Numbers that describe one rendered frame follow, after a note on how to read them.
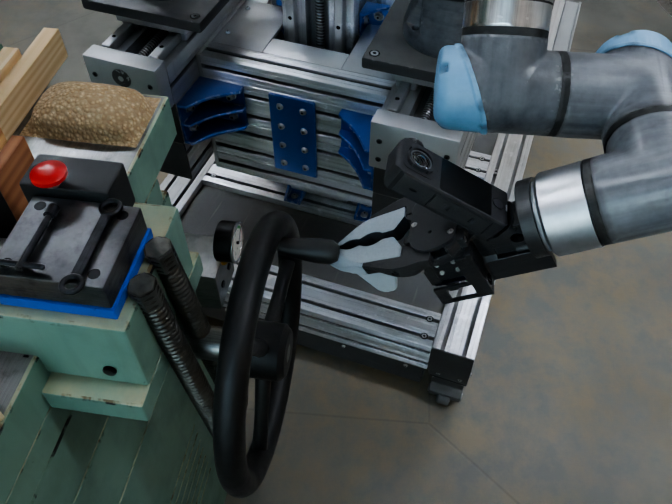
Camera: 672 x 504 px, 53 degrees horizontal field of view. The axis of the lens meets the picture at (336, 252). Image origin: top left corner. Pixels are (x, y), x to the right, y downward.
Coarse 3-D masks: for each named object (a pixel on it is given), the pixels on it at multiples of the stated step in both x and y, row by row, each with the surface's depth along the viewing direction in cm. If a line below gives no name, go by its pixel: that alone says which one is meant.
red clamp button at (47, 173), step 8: (48, 160) 56; (56, 160) 56; (32, 168) 56; (40, 168) 55; (48, 168) 55; (56, 168) 55; (64, 168) 56; (32, 176) 55; (40, 176) 55; (48, 176) 55; (56, 176) 55; (64, 176) 55; (40, 184) 55; (48, 184) 55; (56, 184) 55
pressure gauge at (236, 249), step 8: (224, 224) 96; (232, 224) 96; (240, 224) 99; (216, 232) 96; (224, 232) 96; (232, 232) 95; (240, 232) 100; (216, 240) 95; (224, 240) 95; (232, 240) 95; (240, 240) 100; (216, 248) 96; (224, 248) 95; (232, 248) 95; (240, 248) 101; (216, 256) 96; (224, 256) 96; (232, 256) 96; (224, 264) 102
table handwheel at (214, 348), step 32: (256, 224) 63; (288, 224) 66; (256, 256) 58; (256, 288) 57; (288, 288) 79; (224, 320) 56; (256, 320) 56; (288, 320) 81; (224, 352) 55; (256, 352) 62; (288, 352) 69; (224, 384) 55; (256, 384) 70; (288, 384) 80; (224, 416) 55; (256, 416) 71; (224, 448) 56; (256, 448) 72; (224, 480) 59; (256, 480) 66
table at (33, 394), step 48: (144, 96) 82; (48, 144) 76; (96, 144) 76; (144, 144) 76; (144, 192) 78; (0, 384) 57; (48, 384) 60; (96, 384) 60; (0, 432) 54; (0, 480) 55
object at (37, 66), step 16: (48, 32) 83; (32, 48) 81; (48, 48) 82; (64, 48) 86; (16, 64) 79; (32, 64) 79; (48, 64) 83; (16, 80) 77; (32, 80) 80; (48, 80) 83; (0, 96) 75; (16, 96) 77; (32, 96) 80; (0, 112) 74; (16, 112) 77; (16, 128) 78
